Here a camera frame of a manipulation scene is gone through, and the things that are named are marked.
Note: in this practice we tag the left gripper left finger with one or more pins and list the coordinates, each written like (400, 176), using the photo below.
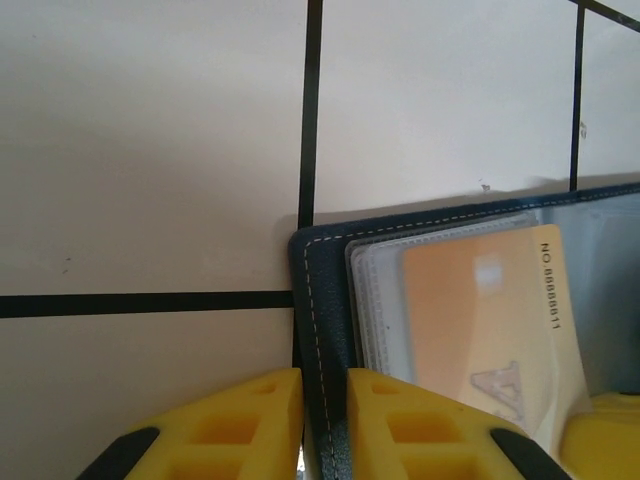
(225, 440)

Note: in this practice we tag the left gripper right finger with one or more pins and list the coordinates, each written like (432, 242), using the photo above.
(425, 445)

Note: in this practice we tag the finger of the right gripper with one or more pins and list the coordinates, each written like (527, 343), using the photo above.
(605, 440)

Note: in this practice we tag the gold credit card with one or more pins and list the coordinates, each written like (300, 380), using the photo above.
(475, 325)

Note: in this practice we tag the navy card holder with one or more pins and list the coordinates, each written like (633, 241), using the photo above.
(320, 310)

